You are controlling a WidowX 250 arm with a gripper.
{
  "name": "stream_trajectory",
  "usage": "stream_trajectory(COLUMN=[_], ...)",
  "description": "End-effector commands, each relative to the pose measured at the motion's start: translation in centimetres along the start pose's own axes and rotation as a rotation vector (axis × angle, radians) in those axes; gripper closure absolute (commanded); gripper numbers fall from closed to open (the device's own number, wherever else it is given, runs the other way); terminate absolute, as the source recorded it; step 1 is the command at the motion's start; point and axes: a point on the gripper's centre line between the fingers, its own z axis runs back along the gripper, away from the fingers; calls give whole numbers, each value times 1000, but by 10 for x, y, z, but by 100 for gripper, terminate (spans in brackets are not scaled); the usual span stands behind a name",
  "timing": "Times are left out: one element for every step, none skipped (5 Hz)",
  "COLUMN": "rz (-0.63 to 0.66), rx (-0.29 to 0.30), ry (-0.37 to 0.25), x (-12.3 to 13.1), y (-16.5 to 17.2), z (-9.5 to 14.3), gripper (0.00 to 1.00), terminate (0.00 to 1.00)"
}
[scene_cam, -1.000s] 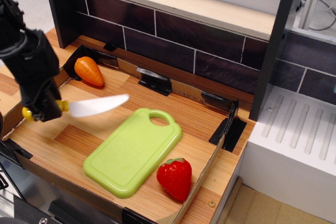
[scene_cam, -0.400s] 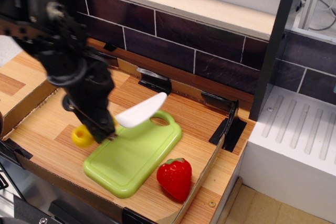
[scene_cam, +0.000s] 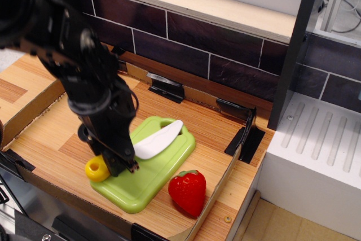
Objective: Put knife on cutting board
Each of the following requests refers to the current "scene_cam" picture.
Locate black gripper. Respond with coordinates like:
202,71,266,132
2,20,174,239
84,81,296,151
77,102,139,177

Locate yellow handled white toy knife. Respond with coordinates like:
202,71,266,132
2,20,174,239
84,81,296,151
85,120,183,182

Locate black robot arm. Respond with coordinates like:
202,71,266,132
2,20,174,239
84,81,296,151
1,0,139,177

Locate green plastic cutting board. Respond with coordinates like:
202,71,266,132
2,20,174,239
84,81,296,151
90,116,196,214

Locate cardboard fence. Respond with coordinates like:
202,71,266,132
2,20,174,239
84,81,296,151
1,54,264,240

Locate red toy strawberry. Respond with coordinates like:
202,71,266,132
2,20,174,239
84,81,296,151
168,170,206,217

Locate black tape strip centre back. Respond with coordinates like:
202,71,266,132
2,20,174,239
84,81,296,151
147,72,185,103

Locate brass screw in table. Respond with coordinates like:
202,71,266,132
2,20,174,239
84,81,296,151
224,216,232,224

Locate black tape strip right corner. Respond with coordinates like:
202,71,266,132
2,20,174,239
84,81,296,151
216,98,265,164

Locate white dish drying rack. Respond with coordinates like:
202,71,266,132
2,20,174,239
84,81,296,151
258,94,360,240

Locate dark grey vertical post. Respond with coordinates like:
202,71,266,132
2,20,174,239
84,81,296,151
268,0,323,130

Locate aluminium frame profile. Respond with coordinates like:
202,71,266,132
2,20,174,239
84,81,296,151
320,0,360,34

